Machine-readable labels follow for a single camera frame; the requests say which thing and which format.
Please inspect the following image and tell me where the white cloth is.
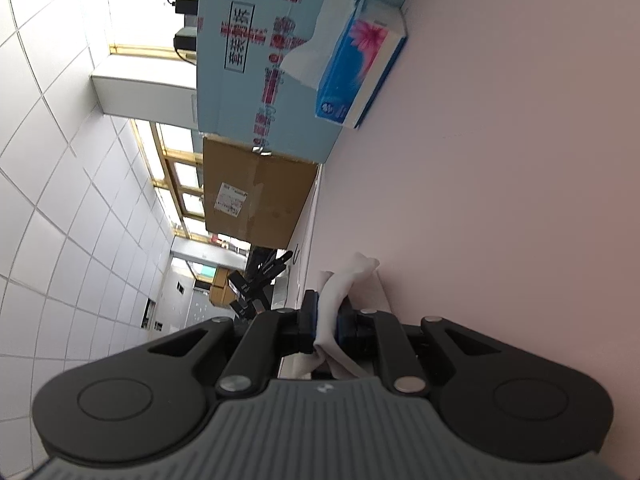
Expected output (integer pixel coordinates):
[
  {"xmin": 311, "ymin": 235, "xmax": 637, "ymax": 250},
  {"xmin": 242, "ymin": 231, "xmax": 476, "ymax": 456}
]
[{"xmin": 295, "ymin": 252, "xmax": 382, "ymax": 381}]

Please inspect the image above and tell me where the clear plastic bag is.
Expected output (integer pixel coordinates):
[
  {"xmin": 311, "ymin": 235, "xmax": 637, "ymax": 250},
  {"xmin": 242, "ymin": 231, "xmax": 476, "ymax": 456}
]
[{"xmin": 270, "ymin": 275, "xmax": 292, "ymax": 311}]

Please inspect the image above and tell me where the blue tissue box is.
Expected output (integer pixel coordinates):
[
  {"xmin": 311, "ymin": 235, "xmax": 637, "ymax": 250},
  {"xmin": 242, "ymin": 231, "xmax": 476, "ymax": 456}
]
[{"xmin": 280, "ymin": 0, "xmax": 408, "ymax": 128}]

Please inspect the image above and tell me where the brown cardboard box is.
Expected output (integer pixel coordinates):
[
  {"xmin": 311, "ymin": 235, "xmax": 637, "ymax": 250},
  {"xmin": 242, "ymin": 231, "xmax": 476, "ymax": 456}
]
[{"xmin": 202, "ymin": 135, "xmax": 321, "ymax": 251}]

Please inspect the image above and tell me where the blue cardboard panel red tape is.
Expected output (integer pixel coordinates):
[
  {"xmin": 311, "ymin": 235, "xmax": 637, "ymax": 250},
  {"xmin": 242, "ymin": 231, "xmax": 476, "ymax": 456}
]
[{"xmin": 192, "ymin": 0, "xmax": 428, "ymax": 166}]

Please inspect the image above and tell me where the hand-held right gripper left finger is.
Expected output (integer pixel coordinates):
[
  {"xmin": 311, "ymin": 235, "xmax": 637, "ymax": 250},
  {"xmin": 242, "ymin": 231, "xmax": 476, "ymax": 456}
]
[{"xmin": 150, "ymin": 290, "xmax": 318, "ymax": 395}]

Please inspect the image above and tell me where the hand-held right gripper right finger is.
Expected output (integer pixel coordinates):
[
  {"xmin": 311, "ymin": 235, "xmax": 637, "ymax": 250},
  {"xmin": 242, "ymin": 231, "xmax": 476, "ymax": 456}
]
[{"xmin": 337, "ymin": 310, "xmax": 501, "ymax": 396}]

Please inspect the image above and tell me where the stack of brown cartons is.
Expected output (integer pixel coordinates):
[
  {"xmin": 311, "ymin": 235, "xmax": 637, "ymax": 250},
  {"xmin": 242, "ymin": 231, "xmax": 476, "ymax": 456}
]
[{"xmin": 209, "ymin": 265, "xmax": 236, "ymax": 306}]

